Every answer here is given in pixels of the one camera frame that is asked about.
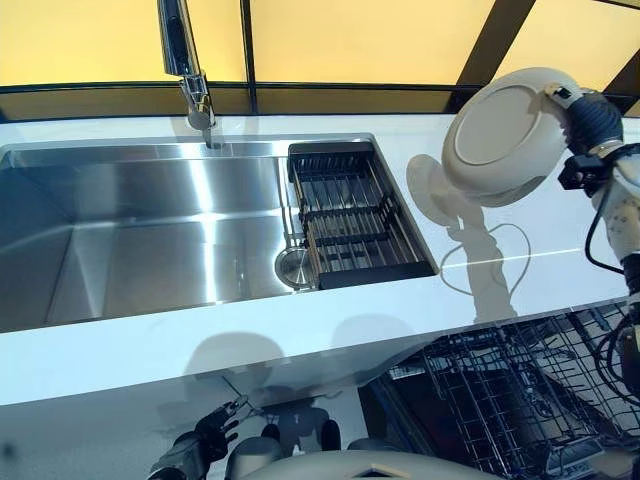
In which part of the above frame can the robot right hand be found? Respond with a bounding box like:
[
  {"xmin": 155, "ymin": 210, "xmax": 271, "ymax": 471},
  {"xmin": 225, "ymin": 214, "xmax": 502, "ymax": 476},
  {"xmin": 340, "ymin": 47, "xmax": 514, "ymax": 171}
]
[{"xmin": 542, "ymin": 83, "xmax": 626, "ymax": 152}]

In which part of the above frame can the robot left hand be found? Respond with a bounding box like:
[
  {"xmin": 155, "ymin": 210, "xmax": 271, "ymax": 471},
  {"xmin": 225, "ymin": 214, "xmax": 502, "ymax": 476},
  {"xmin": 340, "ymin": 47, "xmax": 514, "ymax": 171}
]
[{"xmin": 192, "ymin": 397, "xmax": 246, "ymax": 464}]

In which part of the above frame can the cream round plate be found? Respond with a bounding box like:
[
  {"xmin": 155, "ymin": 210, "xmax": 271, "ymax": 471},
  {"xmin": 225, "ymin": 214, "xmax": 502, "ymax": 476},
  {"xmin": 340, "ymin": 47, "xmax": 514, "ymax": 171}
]
[{"xmin": 441, "ymin": 66, "xmax": 584, "ymax": 209}]

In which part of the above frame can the dishwasher door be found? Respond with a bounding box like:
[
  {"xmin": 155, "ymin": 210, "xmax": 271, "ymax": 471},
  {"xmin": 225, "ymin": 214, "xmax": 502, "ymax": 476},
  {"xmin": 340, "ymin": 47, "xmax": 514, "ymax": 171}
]
[{"xmin": 359, "ymin": 374, "xmax": 640, "ymax": 480}]

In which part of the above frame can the robot right leg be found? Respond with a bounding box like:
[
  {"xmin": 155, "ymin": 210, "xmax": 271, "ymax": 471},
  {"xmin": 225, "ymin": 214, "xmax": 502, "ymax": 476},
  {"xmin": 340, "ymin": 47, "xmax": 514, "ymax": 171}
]
[{"xmin": 319, "ymin": 418, "xmax": 389, "ymax": 454}]

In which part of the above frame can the grey robot torso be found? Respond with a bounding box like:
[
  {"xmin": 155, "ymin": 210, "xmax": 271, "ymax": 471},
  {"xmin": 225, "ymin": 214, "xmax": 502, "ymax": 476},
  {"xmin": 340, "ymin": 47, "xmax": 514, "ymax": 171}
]
[{"xmin": 239, "ymin": 448, "xmax": 481, "ymax": 480}]

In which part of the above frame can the round steel drain cover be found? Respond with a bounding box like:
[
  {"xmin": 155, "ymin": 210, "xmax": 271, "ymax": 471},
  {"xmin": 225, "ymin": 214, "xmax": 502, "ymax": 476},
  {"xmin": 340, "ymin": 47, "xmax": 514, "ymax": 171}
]
[{"xmin": 273, "ymin": 247, "xmax": 317, "ymax": 289}]

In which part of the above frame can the stainless steel sink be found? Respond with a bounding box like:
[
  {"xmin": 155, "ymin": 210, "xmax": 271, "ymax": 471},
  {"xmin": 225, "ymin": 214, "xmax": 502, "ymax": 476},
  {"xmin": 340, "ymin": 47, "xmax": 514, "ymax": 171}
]
[{"xmin": 0, "ymin": 132, "xmax": 439, "ymax": 334}]

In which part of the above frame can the black dish drainer basket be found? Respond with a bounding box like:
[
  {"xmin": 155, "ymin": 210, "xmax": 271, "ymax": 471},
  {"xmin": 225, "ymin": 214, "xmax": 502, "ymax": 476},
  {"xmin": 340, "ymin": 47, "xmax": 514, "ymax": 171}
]
[{"xmin": 287, "ymin": 141, "xmax": 436, "ymax": 290}]

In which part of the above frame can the chrome kitchen faucet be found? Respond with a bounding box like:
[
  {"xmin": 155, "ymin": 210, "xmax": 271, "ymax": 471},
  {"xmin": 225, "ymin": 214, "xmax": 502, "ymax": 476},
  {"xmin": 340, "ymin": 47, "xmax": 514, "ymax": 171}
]
[{"xmin": 157, "ymin": 0, "xmax": 224, "ymax": 149}]

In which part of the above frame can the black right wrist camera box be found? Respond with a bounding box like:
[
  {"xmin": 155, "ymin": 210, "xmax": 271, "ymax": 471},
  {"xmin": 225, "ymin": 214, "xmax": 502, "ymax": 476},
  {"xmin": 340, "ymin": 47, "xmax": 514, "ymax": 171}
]
[{"xmin": 557, "ymin": 153, "xmax": 602, "ymax": 192}]

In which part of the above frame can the dark wire dishwasher cup rack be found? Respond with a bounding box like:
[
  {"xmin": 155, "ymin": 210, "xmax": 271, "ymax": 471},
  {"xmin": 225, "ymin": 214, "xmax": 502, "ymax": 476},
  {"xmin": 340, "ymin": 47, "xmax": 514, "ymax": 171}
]
[{"xmin": 549, "ymin": 302, "xmax": 640, "ymax": 351}]

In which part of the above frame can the dark wire dishwasher plate rack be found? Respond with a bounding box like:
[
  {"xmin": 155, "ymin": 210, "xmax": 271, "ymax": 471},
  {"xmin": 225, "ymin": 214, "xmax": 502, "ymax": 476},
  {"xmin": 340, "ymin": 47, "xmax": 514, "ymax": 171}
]
[{"xmin": 389, "ymin": 319, "xmax": 631, "ymax": 480}]

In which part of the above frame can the dark window frame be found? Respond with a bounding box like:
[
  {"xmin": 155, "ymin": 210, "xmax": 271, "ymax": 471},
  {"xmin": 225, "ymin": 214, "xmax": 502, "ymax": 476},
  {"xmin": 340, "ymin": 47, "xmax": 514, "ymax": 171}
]
[{"xmin": 0, "ymin": 0, "xmax": 640, "ymax": 121}]

